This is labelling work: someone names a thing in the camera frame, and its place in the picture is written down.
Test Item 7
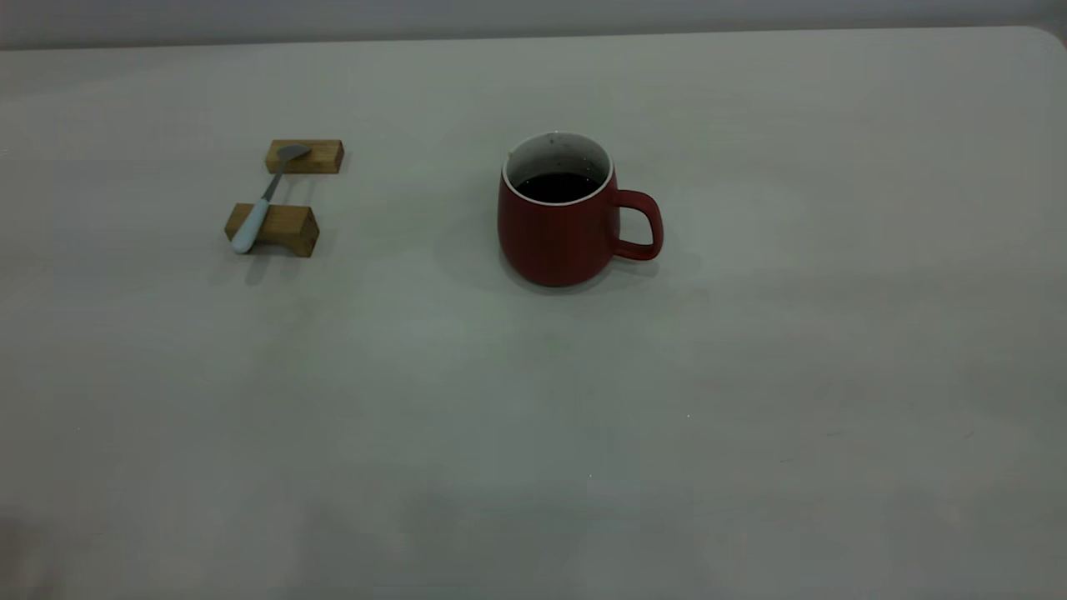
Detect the red ceramic mug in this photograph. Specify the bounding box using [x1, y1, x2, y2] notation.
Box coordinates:
[498, 131, 665, 288]

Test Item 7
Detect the spoon with pale blue handle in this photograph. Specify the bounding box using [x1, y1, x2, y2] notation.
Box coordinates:
[230, 143, 313, 255]

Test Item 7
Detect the flat wooden block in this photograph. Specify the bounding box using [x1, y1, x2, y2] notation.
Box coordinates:
[265, 139, 345, 175]

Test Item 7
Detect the arched wooden block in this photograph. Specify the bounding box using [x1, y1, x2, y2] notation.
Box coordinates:
[223, 202, 321, 258]

